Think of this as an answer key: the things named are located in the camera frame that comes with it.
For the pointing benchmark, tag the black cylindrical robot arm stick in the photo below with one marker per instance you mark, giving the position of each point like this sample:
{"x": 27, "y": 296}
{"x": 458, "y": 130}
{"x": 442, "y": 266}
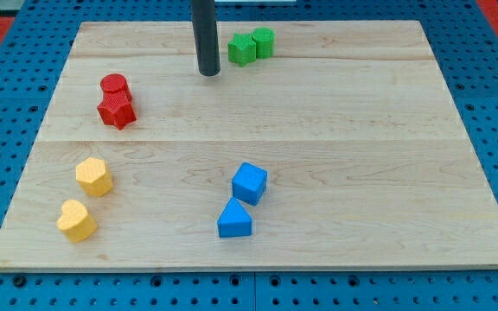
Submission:
{"x": 206, "y": 36}

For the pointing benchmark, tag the green star block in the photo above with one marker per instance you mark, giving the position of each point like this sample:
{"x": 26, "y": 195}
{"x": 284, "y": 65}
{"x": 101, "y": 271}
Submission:
{"x": 242, "y": 49}

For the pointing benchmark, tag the red star block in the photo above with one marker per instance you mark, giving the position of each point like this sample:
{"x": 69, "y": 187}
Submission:
{"x": 116, "y": 109}

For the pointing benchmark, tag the blue cube block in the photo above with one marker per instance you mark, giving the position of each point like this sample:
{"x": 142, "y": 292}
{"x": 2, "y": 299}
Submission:
{"x": 249, "y": 183}

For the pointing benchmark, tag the blue triangle block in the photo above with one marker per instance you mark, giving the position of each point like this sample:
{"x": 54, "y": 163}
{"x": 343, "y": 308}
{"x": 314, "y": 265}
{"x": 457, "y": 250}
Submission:
{"x": 234, "y": 220}

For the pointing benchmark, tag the light wooden board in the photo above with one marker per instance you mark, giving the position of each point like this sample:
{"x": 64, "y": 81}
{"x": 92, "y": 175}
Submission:
{"x": 368, "y": 161}

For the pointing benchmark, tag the green cylinder block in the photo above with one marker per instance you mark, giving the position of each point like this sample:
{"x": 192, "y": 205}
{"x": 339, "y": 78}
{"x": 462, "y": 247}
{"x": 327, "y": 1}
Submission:
{"x": 264, "y": 39}

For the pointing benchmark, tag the red cylinder block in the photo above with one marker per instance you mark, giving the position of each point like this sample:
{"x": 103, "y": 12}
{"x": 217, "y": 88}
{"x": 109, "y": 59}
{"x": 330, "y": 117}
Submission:
{"x": 115, "y": 82}

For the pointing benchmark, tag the yellow hexagon block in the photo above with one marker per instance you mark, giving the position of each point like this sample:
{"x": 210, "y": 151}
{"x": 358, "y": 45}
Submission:
{"x": 94, "y": 177}

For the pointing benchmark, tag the yellow heart block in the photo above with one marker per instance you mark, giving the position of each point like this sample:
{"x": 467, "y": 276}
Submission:
{"x": 75, "y": 221}

